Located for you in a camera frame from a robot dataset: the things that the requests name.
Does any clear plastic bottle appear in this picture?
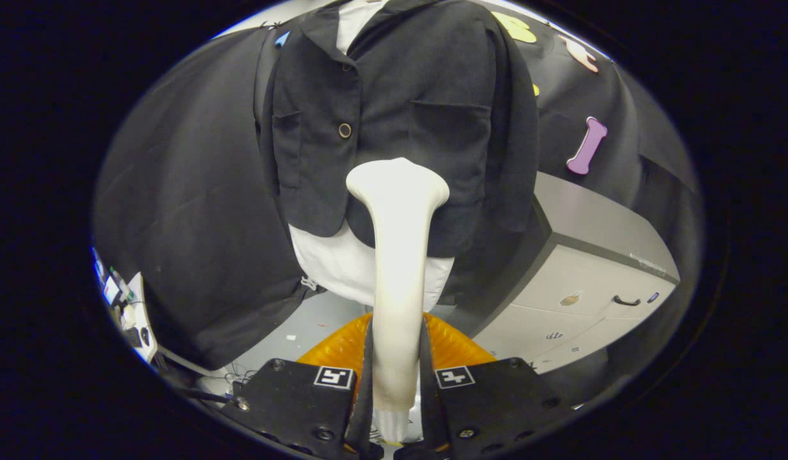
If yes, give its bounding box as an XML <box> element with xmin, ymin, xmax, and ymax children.
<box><xmin>112</xmin><ymin>267</ymin><xmax>134</xmax><ymax>301</ymax></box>

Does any grey storage cabinet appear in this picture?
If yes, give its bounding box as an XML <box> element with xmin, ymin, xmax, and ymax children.
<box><xmin>461</xmin><ymin>171</ymin><xmax>681</xmax><ymax>374</ymax></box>

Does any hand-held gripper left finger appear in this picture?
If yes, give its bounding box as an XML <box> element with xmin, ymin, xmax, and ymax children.
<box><xmin>225</xmin><ymin>312</ymin><xmax>382</xmax><ymax>460</ymax></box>

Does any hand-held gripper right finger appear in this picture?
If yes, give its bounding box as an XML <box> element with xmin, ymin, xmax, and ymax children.
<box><xmin>420</xmin><ymin>312</ymin><xmax>570</xmax><ymax>460</ymax></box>

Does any white garment steamer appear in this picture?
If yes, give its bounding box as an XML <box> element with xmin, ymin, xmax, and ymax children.
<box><xmin>345</xmin><ymin>157</ymin><xmax>451</xmax><ymax>445</ymax></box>

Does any black backdrop cloth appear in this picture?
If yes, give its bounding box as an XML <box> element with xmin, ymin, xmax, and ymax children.
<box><xmin>93</xmin><ymin>6</ymin><xmax>701</xmax><ymax>371</ymax></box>

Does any white side table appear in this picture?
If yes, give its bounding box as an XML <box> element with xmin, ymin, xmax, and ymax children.
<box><xmin>116</xmin><ymin>272</ymin><xmax>160</xmax><ymax>364</ymax></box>

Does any black blazer jacket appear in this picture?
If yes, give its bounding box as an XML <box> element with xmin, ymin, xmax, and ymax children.
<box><xmin>257</xmin><ymin>0</ymin><xmax>540</xmax><ymax>259</ymax></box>

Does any thin black floor cable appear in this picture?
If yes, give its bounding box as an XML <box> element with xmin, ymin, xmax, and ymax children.
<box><xmin>222</xmin><ymin>363</ymin><xmax>267</xmax><ymax>387</ymax></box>

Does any white mannequin torso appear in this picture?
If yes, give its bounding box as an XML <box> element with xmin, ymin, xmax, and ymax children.
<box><xmin>288</xmin><ymin>0</ymin><xmax>456</xmax><ymax>314</ymax></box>

